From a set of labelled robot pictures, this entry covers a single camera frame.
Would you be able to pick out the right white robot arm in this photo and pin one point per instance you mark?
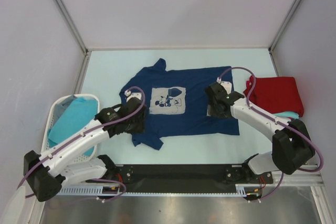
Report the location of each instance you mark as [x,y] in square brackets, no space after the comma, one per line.
[291,144]

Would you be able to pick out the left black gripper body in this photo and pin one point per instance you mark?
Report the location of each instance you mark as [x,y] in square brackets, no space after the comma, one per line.
[136,126]

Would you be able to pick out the folded light blue t shirt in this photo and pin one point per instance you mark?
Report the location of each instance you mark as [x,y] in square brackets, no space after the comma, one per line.
[287,114]

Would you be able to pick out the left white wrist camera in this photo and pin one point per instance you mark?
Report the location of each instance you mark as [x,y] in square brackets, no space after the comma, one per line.
[130,94]

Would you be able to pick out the navy blue t shirt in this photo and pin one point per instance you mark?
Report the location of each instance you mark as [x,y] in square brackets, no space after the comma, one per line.
[177,103]

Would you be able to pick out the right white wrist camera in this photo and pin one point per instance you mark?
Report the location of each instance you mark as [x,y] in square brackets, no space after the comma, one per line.
[228,86]

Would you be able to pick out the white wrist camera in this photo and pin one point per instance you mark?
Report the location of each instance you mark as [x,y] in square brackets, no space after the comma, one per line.
[228,86]
[130,94]

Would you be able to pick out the folded red t shirt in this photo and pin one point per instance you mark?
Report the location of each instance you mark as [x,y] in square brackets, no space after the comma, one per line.
[275,95]

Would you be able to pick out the light blue cable duct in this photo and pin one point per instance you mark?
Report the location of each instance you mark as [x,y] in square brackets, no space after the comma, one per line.
[91,190]

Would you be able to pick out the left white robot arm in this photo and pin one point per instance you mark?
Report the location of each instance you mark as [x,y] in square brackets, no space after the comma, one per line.
[48,172]

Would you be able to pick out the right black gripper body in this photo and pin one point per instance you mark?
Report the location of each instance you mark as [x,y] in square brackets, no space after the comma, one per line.
[215,113]

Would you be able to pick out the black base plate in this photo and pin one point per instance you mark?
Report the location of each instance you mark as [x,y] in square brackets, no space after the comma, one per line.
[187,178]

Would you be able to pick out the grey shirt in basket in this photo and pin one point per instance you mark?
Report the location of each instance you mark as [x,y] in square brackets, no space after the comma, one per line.
[60,107]

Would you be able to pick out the turquoise t shirt in basket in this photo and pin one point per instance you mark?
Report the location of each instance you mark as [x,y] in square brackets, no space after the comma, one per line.
[73,119]

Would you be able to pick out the white laundry basket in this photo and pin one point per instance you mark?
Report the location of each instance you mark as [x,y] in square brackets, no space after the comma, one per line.
[52,119]

